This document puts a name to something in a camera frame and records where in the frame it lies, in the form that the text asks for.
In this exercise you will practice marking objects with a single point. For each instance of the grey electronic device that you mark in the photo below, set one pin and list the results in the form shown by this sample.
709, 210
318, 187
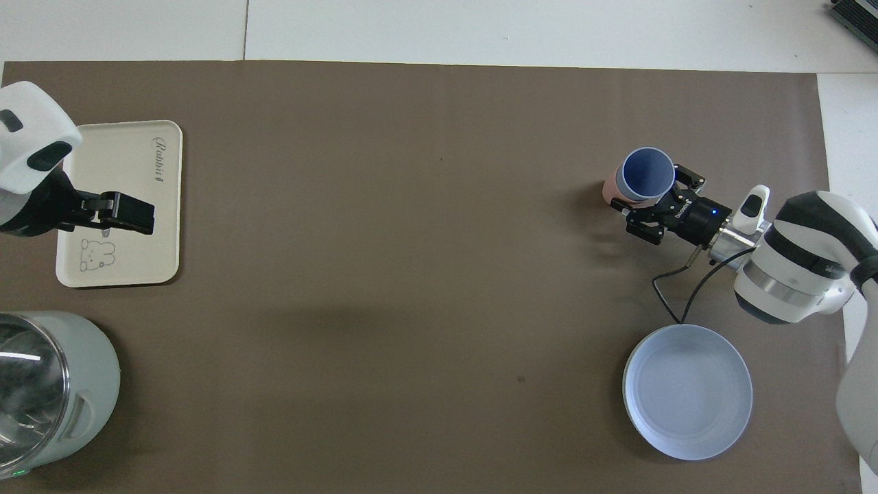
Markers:
857, 17

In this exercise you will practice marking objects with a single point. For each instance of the cream rabbit print tray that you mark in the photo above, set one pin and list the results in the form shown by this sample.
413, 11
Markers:
130, 165

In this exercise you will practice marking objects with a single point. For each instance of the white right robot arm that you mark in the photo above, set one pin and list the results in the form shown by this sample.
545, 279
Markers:
802, 261

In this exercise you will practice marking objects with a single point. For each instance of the pale blue plate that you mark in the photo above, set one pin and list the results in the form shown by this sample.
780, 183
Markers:
687, 391

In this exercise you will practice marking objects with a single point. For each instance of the mint green electric pot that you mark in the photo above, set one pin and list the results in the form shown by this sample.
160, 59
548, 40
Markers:
89, 370

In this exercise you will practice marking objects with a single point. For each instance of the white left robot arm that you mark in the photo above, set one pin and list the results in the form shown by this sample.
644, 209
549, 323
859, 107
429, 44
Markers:
31, 130

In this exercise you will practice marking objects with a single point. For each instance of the brown paper table mat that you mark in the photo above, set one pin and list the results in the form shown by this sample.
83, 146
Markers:
411, 240

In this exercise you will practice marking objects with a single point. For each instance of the pink plastic cup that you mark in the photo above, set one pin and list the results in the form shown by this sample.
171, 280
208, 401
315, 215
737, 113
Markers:
609, 189

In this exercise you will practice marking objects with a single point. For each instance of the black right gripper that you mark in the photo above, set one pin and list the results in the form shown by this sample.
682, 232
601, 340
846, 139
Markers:
696, 218

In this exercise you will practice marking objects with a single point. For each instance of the blue plastic cup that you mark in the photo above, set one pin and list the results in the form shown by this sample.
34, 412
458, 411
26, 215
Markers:
645, 171

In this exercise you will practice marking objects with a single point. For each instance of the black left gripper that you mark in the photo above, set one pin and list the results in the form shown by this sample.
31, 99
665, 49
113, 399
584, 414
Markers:
41, 213

